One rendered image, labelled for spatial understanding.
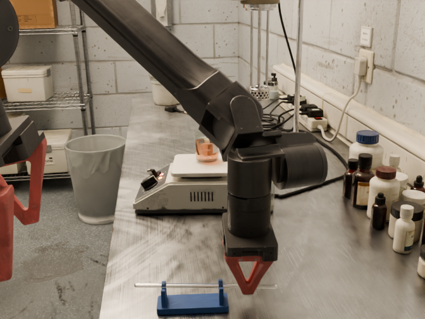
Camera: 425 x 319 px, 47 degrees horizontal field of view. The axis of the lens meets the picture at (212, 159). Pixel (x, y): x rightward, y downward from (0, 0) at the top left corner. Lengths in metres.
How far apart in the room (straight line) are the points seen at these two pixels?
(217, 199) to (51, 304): 1.29
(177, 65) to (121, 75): 2.71
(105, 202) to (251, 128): 2.07
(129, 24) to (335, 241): 0.51
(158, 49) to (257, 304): 0.38
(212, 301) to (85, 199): 1.99
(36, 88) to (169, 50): 2.49
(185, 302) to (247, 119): 0.27
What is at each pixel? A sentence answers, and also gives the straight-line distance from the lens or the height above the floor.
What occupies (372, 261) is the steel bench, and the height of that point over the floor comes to 0.75.
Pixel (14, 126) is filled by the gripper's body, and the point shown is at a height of 1.07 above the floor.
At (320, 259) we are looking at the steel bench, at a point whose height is 0.75.
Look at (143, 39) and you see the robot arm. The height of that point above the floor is 1.11.
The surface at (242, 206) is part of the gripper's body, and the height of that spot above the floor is 0.91.
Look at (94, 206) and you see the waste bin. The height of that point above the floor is 0.11.
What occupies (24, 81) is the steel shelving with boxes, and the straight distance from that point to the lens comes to 3.14.
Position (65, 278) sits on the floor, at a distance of 2.27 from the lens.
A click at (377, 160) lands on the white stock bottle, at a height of 0.83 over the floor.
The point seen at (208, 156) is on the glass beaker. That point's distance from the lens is 0.98.
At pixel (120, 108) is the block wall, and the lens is 3.41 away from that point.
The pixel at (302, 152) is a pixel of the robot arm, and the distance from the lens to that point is 0.63.
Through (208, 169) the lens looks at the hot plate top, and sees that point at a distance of 0.96.
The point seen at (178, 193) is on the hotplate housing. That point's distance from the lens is 0.96.
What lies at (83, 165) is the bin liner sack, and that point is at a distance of 2.55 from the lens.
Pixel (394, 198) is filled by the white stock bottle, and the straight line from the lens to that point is 0.97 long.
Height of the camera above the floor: 1.17
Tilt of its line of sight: 19 degrees down
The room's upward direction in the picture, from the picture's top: 1 degrees counter-clockwise
